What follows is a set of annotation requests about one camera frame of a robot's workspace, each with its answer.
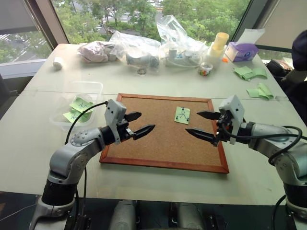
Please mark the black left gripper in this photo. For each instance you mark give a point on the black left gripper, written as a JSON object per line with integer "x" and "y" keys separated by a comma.
{"x": 123, "y": 133}

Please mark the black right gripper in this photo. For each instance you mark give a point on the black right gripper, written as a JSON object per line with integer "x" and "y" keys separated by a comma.
{"x": 224, "y": 129}

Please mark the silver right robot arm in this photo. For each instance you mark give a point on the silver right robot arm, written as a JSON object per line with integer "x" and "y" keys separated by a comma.
{"x": 283, "y": 143}

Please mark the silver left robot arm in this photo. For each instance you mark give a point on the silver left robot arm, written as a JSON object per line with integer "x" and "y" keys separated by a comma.
{"x": 64, "y": 158}

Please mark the green sticky note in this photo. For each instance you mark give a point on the green sticky note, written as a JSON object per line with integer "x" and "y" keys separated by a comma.
{"x": 182, "y": 115}

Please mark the clear cup of colourful pins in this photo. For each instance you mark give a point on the clear cup of colourful pins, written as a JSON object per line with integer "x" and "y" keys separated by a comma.
{"x": 205, "y": 70}

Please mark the green note with scribble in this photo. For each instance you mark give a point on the green note with scribble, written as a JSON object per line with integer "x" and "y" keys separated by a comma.
{"x": 81, "y": 104}
{"x": 73, "y": 116}

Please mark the grey object inside bag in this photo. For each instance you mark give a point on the grey object inside bag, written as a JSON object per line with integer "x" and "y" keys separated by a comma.
{"x": 142, "y": 60}

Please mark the pile of green notes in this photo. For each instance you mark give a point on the pile of green notes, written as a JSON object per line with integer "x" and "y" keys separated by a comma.
{"x": 243, "y": 73}

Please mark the small orange item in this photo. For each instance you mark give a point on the small orange item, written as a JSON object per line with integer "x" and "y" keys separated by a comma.
{"x": 225, "y": 60}

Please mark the white power strip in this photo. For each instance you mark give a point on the white power strip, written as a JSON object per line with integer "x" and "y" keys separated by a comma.
{"x": 182, "y": 61}

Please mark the white paper cup stack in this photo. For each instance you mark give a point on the white paper cup stack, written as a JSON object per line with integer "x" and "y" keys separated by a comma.
{"x": 213, "y": 56}

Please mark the clear plastic container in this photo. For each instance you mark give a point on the clear plastic container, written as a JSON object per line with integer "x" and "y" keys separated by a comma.
{"x": 60, "y": 115}

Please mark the purple tissue box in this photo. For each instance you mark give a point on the purple tissue box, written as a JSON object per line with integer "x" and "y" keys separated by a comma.
{"x": 242, "y": 52}

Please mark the stack of yellow cups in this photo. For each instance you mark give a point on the stack of yellow cups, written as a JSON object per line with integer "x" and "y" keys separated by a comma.
{"x": 220, "y": 40}

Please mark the black bag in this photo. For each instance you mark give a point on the black bag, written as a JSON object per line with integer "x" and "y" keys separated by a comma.
{"x": 278, "y": 68}

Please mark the grey rounded shape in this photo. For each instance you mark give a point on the grey rounded shape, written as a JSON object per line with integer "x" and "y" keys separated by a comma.
{"x": 190, "y": 216}
{"x": 123, "y": 215}

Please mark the large clear plastic bag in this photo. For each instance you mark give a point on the large clear plastic bag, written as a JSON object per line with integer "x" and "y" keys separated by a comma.
{"x": 175, "y": 33}

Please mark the white tissue sheet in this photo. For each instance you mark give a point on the white tissue sheet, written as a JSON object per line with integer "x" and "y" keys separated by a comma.
{"x": 250, "y": 36}

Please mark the small white roll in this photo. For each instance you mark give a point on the small white roll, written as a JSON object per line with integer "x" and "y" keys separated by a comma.
{"x": 57, "y": 63}

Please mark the person in dark clothing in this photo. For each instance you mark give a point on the person in dark clothing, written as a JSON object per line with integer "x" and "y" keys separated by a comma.
{"x": 298, "y": 72}

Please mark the grey roller window blind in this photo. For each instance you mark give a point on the grey roller window blind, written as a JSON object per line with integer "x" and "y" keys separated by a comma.
{"x": 14, "y": 14}
{"x": 283, "y": 24}

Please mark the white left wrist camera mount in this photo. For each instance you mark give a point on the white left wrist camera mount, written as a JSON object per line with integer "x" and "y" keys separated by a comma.
{"x": 114, "y": 109}

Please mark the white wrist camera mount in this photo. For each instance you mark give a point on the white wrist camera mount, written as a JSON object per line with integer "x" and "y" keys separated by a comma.
{"x": 114, "y": 109}
{"x": 236, "y": 107}

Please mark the cork board with wooden frame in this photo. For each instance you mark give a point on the cork board with wooden frame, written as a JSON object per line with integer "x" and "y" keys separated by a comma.
{"x": 163, "y": 143}

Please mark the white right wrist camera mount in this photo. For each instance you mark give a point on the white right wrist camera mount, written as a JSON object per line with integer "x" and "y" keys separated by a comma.
{"x": 236, "y": 107}

